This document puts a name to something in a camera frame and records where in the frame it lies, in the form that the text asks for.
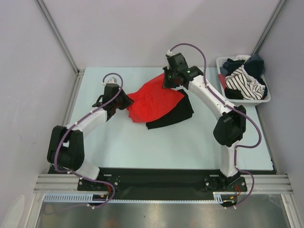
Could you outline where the red tank top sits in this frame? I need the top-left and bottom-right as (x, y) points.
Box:
(127, 74), (184, 123)

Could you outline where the black tank top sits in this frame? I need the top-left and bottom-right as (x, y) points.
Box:
(146, 89), (194, 130)

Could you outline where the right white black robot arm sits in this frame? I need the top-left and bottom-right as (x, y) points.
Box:
(162, 51), (246, 190)

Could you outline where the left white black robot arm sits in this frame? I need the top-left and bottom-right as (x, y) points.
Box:
(47, 83), (133, 190)

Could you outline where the pink garment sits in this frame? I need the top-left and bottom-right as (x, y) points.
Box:
(218, 74), (226, 90)

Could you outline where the black garment in basket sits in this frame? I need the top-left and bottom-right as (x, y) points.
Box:
(224, 88), (244, 100)

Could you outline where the white laundry basket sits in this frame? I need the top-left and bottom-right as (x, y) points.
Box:
(216, 56), (271, 106)

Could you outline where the white garment in basket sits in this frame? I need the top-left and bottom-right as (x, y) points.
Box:
(234, 55), (251, 63)

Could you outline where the striped white black garment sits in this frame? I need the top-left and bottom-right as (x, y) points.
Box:
(225, 65), (266, 100)

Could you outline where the blue denim garment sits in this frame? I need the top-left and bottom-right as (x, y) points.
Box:
(220, 54), (266, 78)

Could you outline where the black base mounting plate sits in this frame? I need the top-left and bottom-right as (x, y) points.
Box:
(47, 166), (278, 201)

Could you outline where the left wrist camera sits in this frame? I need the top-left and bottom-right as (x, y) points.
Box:
(103, 77), (119, 88)

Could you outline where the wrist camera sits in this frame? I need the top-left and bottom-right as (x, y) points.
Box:
(166, 50), (174, 57)
(103, 77), (119, 88)

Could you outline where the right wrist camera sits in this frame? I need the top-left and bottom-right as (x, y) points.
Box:
(166, 50), (174, 57)

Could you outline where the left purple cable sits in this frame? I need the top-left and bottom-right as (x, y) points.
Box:
(54, 73), (124, 209)

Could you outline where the purple cable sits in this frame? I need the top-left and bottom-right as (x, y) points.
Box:
(170, 43), (263, 209)
(54, 73), (124, 209)

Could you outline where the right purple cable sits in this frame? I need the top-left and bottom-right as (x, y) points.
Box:
(170, 43), (263, 209)

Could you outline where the grey slotted cable duct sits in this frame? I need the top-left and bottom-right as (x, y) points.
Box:
(43, 193), (236, 204)

